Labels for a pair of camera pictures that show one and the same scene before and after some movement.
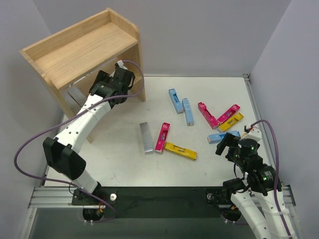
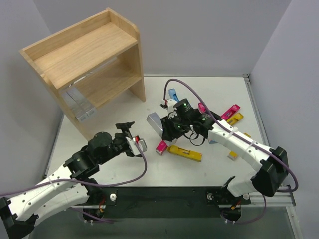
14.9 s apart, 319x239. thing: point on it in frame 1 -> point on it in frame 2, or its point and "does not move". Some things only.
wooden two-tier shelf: (71, 59) does not move
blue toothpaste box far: (175, 101) does not move
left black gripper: (124, 75) -> (123, 133)
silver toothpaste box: (146, 138) -> (155, 121)
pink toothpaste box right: (234, 109) does not move
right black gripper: (229, 140) -> (168, 127)
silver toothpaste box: (79, 97) does not move
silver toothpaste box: (73, 103) does not move
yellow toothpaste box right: (238, 116) does not move
